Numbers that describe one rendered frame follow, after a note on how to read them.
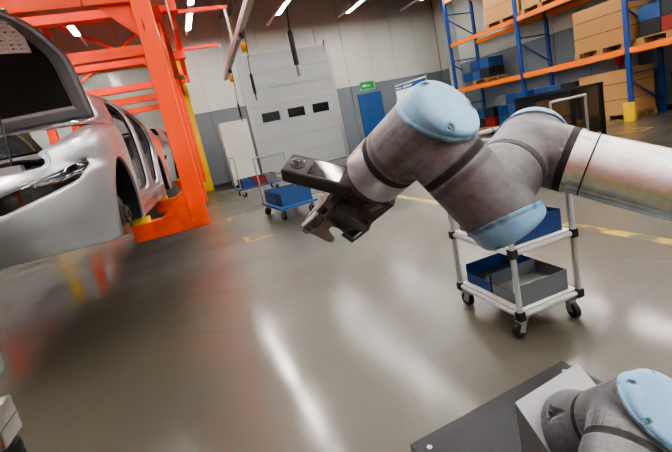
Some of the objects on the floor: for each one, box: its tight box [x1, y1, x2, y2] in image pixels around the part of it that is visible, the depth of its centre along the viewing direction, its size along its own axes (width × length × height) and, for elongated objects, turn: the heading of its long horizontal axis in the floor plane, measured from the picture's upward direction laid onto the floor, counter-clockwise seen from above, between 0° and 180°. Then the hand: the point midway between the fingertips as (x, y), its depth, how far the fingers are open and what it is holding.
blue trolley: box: [252, 151, 318, 220], centre depth 624 cm, size 104×67×96 cm, turn 69°
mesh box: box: [514, 82, 607, 135], centre depth 773 cm, size 128×89×97 cm
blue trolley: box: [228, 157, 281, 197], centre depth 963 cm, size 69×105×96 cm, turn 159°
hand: (304, 224), depth 73 cm, fingers closed
